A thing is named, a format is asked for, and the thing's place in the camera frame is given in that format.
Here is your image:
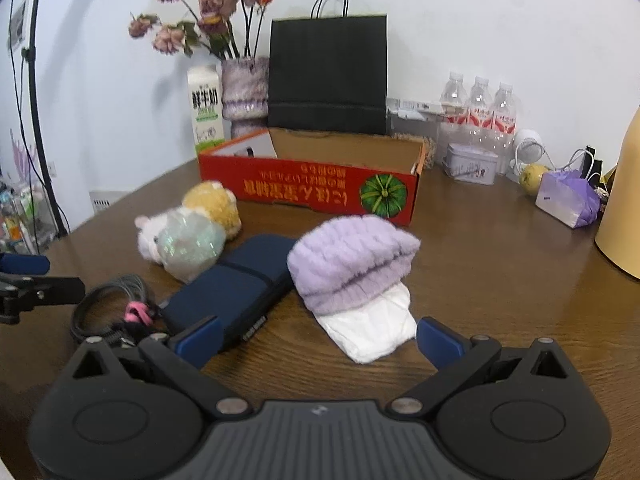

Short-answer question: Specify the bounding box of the red cardboard box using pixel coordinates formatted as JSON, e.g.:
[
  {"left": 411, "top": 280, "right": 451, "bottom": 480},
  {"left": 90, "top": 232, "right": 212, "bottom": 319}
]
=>
[{"left": 198, "top": 127, "right": 426, "bottom": 227}]

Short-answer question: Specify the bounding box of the black cable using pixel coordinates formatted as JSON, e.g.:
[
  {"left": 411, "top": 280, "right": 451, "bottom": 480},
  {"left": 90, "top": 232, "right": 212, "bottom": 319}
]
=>
[{"left": 70, "top": 274, "right": 171, "bottom": 348}]

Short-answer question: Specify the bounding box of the white round desk gadget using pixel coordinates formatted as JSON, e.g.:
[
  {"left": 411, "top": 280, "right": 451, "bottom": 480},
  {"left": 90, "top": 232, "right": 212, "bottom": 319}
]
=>
[{"left": 510, "top": 129, "right": 546, "bottom": 181}]

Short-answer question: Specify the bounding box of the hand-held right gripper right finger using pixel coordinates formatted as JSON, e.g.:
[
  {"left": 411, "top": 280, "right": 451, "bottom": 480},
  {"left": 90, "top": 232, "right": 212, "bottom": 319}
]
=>
[{"left": 390, "top": 316, "right": 571, "bottom": 416}]

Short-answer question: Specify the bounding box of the white flat box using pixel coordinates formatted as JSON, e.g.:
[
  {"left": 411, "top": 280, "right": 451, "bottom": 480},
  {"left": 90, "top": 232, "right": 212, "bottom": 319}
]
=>
[{"left": 90, "top": 190, "right": 126, "bottom": 211}]

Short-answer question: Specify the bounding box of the small silver tin box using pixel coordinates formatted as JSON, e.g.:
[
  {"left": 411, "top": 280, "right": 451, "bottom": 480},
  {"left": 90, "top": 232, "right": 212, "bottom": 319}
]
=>
[{"left": 445, "top": 142, "right": 499, "bottom": 186}]

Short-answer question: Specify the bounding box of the clear lidded storage container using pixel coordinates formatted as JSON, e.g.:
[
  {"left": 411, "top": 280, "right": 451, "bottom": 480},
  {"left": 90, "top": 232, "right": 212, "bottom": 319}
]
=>
[{"left": 387, "top": 99, "right": 446, "bottom": 166}]

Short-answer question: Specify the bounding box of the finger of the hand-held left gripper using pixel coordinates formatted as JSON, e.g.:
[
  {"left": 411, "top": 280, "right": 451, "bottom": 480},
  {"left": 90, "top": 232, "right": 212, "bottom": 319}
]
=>
[
  {"left": 0, "top": 254, "right": 51, "bottom": 276},
  {"left": 0, "top": 274, "right": 86, "bottom": 326}
]

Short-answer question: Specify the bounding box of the yellow thermos jug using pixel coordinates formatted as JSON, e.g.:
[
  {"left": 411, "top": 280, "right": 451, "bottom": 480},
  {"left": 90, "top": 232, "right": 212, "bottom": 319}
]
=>
[{"left": 594, "top": 107, "right": 640, "bottom": 281}]

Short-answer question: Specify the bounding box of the dried pink rose bouquet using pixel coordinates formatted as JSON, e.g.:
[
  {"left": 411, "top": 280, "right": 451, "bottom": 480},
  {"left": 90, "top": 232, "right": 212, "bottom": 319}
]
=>
[{"left": 128, "top": 0, "right": 275, "bottom": 61}]

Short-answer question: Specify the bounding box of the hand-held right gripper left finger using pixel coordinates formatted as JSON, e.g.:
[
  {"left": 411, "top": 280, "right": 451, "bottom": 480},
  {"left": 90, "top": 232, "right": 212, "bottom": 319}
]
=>
[{"left": 72, "top": 315, "right": 251, "bottom": 416}]

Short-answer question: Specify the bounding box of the purple fluffy headband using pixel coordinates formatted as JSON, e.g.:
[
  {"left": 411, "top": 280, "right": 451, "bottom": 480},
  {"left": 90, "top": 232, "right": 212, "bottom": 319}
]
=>
[{"left": 286, "top": 215, "right": 422, "bottom": 314}]

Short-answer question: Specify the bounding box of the storage cart with bottles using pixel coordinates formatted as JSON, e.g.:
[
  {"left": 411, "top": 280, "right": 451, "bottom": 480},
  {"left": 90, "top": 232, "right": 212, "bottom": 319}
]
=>
[{"left": 0, "top": 175, "right": 56, "bottom": 256}]

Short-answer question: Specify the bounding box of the black charger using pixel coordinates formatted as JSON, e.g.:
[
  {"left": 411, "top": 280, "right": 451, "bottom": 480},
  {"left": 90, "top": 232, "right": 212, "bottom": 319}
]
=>
[{"left": 582, "top": 146, "right": 604, "bottom": 181}]

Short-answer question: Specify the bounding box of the white cable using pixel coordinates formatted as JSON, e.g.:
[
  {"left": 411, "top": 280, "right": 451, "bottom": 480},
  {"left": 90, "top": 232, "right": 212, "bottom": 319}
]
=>
[{"left": 565, "top": 147, "right": 608, "bottom": 196}]

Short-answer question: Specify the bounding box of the yellow white plush toy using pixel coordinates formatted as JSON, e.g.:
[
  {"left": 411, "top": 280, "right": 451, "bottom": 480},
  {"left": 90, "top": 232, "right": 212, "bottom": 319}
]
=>
[{"left": 181, "top": 180, "right": 243, "bottom": 239}]

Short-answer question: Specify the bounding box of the navy zip case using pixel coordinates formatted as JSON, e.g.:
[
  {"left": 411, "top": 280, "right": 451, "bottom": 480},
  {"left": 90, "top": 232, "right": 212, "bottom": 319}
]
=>
[{"left": 162, "top": 234, "right": 298, "bottom": 356}]

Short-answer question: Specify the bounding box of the wall poster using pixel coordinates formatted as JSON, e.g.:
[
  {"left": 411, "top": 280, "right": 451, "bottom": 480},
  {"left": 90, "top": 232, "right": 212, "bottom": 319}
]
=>
[{"left": 9, "top": 0, "right": 28, "bottom": 46}]

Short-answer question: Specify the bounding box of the white green milk carton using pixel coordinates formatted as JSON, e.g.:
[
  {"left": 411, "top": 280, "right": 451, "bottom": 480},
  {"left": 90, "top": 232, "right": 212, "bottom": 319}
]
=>
[{"left": 187, "top": 65, "right": 226, "bottom": 157}]

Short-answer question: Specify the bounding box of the purple plastic-wrapped pack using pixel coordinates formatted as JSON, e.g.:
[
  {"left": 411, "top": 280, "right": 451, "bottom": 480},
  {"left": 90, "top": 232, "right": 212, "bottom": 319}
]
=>
[{"left": 535, "top": 170, "right": 601, "bottom": 229}]

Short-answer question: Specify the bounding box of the black light stand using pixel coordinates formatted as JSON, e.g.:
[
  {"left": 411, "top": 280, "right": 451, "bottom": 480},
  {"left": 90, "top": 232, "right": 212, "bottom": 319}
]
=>
[{"left": 10, "top": 0, "right": 68, "bottom": 238}]

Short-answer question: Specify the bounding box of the black paper bag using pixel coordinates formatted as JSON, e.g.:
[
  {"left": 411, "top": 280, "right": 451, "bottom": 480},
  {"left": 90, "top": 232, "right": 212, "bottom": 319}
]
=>
[{"left": 267, "top": 0, "right": 389, "bottom": 136}]

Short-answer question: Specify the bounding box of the white cloth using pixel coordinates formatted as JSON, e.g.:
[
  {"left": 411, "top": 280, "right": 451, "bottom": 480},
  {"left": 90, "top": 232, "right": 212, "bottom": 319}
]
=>
[{"left": 315, "top": 282, "right": 418, "bottom": 365}]

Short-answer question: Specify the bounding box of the yellow green fruit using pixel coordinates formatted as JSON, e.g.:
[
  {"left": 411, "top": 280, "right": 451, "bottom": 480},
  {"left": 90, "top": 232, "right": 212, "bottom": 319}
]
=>
[{"left": 519, "top": 163, "right": 551, "bottom": 196}]

